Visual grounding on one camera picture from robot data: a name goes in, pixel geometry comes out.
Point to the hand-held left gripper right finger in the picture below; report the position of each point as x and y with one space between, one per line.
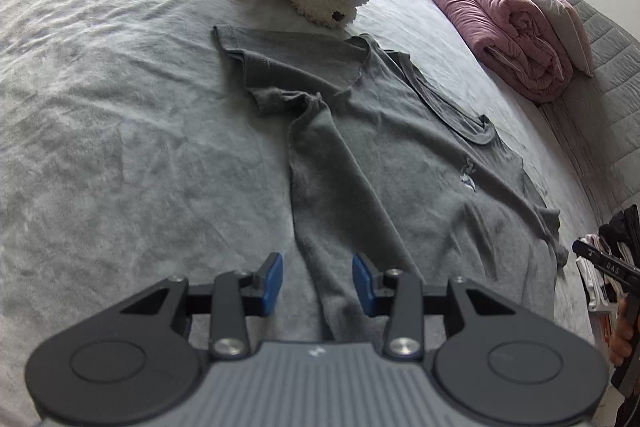
364 282

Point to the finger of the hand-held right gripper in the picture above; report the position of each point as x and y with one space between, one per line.
607 264

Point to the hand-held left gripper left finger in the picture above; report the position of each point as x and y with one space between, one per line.
272 282

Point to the grey t-shirt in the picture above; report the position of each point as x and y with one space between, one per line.
380 167

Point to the stack of folded clothes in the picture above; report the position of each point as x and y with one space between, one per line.
595 277

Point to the person's right hand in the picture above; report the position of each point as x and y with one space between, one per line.
622 337

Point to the grey quilted headboard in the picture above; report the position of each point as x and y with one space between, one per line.
610 82

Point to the pink and grey pillow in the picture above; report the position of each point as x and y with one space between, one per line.
550 17

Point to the pink folded quilt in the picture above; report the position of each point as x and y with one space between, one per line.
500 27

